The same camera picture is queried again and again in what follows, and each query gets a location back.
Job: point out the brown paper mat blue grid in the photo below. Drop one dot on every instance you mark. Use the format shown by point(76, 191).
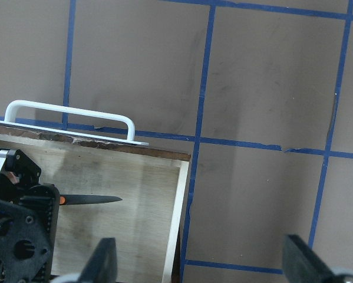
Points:
point(260, 93)

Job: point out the drawer right gripper black left finger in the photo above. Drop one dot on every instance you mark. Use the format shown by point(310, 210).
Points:
point(102, 264)

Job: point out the orange handled scissors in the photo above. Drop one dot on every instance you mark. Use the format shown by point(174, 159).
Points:
point(87, 199)

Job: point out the black gripper body with scissors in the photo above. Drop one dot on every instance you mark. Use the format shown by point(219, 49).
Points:
point(28, 219)

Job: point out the drawer right gripper black right finger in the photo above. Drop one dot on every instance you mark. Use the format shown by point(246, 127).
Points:
point(301, 264)

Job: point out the wooden drawer with white handle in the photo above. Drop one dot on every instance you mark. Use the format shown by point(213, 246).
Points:
point(149, 182)

